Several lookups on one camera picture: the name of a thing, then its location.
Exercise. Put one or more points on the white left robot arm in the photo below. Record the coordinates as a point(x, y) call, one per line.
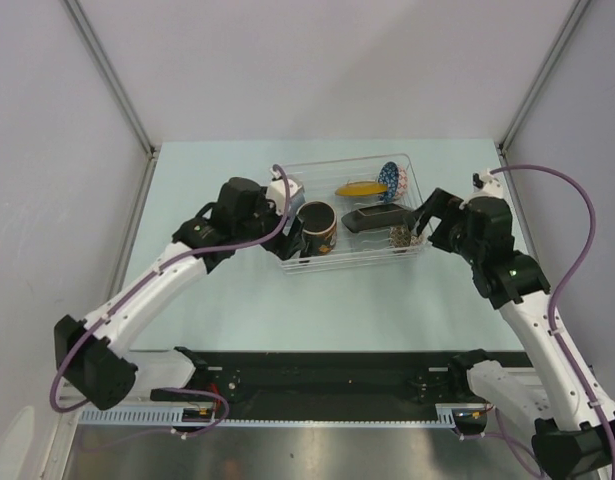
point(90, 353)

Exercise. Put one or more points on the yellow round plate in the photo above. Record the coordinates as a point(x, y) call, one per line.
point(361, 189)

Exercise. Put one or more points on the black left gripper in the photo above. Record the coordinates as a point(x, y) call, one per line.
point(286, 246)

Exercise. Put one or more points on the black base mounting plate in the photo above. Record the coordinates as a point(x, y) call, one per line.
point(334, 387)

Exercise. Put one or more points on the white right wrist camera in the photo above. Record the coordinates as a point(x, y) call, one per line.
point(485, 185)

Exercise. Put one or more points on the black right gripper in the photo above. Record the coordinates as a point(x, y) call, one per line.
point(438, 204)

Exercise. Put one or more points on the black floral mug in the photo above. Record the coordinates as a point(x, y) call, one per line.
point(319, 228)

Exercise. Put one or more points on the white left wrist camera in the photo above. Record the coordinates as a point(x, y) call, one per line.
point(276, 192)

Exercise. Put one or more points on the blue triangle pattern bowl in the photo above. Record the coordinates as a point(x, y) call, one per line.
point(395, 178)

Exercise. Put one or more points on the light blue cup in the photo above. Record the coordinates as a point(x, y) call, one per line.
point(297, 195)

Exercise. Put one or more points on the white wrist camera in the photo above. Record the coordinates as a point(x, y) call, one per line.
point(276, 192)
point(485, 185)

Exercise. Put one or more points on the brown lattice pattern bowl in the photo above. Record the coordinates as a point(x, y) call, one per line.
point(401, 238)

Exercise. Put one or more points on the clear wire dish rack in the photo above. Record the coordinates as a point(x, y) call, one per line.
point(370, 197)

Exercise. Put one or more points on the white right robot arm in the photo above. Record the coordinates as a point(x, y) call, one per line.
point(571, 420)

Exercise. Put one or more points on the black floral square plate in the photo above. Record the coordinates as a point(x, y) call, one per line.
point(375, 217)

